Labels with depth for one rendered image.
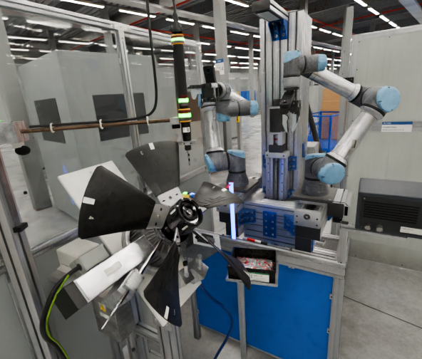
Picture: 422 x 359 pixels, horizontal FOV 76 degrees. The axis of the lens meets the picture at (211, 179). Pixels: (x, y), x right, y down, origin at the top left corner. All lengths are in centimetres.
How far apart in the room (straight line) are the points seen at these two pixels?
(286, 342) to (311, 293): 40
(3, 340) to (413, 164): 284
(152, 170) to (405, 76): 209
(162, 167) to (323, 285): 95
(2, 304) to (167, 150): 97
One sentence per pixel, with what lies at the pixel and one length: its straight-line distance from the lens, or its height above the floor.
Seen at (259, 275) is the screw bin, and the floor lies 85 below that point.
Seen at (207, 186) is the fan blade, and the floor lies 120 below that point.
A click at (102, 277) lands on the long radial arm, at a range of 93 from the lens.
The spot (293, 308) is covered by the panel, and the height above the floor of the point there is 51.
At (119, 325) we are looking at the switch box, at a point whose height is 71.
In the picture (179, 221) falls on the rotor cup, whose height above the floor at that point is 121.
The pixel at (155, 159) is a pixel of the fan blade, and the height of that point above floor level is 139.
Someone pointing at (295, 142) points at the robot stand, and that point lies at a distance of 177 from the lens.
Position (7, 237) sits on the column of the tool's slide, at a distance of 129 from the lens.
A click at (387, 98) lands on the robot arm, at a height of 155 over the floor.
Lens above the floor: 162
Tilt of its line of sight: 17 degrees down
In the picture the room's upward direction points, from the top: 4 degrees counter-clockwise
